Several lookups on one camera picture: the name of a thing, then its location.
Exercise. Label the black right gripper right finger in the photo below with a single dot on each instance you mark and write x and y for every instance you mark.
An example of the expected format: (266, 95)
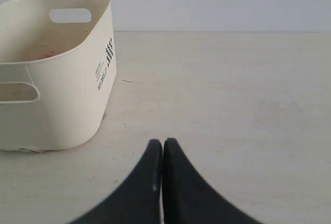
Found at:
(186, 195)

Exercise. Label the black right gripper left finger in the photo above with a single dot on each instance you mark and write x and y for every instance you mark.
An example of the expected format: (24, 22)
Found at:
(137, 198)

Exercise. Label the cream plastic bin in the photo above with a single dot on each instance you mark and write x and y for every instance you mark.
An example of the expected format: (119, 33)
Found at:
(58, 67)

